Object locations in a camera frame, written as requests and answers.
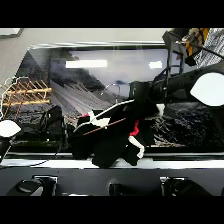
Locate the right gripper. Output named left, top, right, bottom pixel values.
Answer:
left=129, top=81, right=153, bottom=101

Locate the black long-sleeved shirt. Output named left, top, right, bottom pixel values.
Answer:
left=68, top=98, right=166, bottom=169

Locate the grey striped garment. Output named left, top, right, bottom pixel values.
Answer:
left=194, top=28, right=224, bottom=69

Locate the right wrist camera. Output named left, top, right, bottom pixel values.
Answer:
left=162, top=30, right=187, bottom=84

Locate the silver frame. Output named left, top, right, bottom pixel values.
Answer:
left=0, top=151, right=224, bottom=197

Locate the black cable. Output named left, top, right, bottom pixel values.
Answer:
left=9, top=131, right=66, bottom=168

